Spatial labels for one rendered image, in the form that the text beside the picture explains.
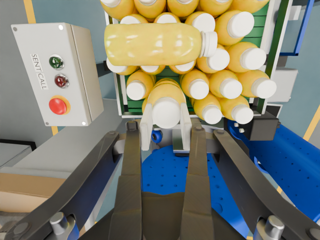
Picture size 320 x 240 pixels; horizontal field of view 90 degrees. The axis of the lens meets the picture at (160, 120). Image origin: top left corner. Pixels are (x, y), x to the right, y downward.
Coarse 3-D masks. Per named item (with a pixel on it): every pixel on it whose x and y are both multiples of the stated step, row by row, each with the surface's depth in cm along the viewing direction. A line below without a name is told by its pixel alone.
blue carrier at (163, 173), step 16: (144, 160) 45; (160, 160) 45; (176, 160) 44; (208, 160) 45; (144, 176) 39; (160, 176) 39; (176, 176) 39; (160, 192) 35; (224, 192) 34; (224, 208) 31; (240, 224) 29
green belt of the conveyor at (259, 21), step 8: (264, 8) 42; (256, 16) 43; (264, 16) 43; (256, 24) 43; (264, 24) 43; (256, 32) 44; (240, 40) 45; (248, 40) 45; (256, 40) 45; (160, 72) 50; (168, 72) 49; (176, 80) 50; (128, 96) 53; (128, 104) 54; (136, 104) 54
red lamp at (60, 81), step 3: (57, 78) 30; (60, 78) 30; (63, 78) 31; (54, 81) 31; (57, 81) 31; (60, 81) 31; (63, 81) 31; (66, 81) 31; (57, 84) 31; (60, 84) 31; (63, 84) 31; (66, 84) 32
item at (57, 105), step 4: (52, 100) 32; (56, 100) 32; (60, 100) 32; (52, 104) 33; (56, 104) 32; (60, 104) 32; (64, 104) 33; (52, 108) 33; (56, 108) 33; (60, 108) 33; (64, 108) 33; (56, 112) 33; (60, 112) 33; (64, 112) 33
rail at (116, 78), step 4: (108, 16) 37; (108, 20) 38; (112, 20) 40; (108, 24) 38; (116, 76) 43; (116, 80) 43; (116, 84) 44; (116, 88) 44; (120, 88) 46; (116, 92) 45; (120, 92) 46; (120, 96) 46; (120, 100) 46; (120, 104) 46; (120, 108) 46; (120, 112) 47
